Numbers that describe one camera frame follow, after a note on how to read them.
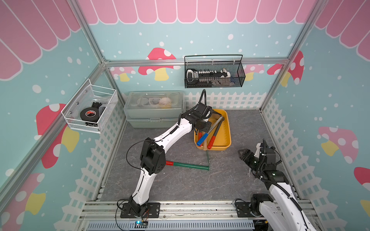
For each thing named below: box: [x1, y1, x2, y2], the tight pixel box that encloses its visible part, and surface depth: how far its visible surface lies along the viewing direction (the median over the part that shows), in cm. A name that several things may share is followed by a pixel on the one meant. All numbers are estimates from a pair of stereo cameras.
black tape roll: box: [79, 106, 100, 123], surface depth 70 cm
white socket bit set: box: [186, 68, 232, 85], surface depth 91 cm
